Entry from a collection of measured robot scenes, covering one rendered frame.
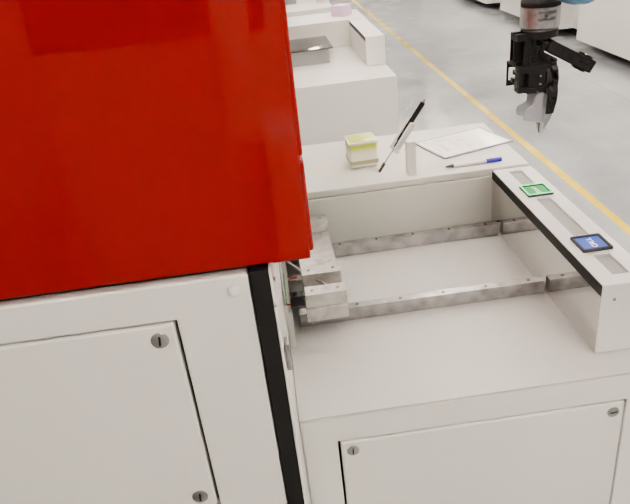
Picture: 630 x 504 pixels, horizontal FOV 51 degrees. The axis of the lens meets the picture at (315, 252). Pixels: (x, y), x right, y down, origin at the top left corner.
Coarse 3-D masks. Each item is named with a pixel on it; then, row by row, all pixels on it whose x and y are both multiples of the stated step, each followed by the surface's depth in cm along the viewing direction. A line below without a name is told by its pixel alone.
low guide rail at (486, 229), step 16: (480, 224) 159; (496, 224) 158; (352, 240) 158; (368, 240) 157; (384, 240) 157; (400, 240) 157; (416, 240) 158; (432, 240) 158; (448, 240) 158; (336, 256) 158
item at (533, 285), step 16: (464, 288) 134; (480, 288) 134; (496, 288) 134; (512, 288) 134; (528, 288) 134; (352, 304) 133; (368, 304) 133; (384, 304) 133; (400, 304) 133; (416, 304) 134; (432, 304) 134; (448, 304) 134; (304, 320) 133; (336, 320) 133
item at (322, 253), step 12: (324, 240) 153; (312, 252) 148; (324, 252) 148; (300, 264) 144; (312, 264) 143; (324, 264) 143; (312, 312) 128; (324, 312) 128; (336, 312) 128; (348, 312) 129
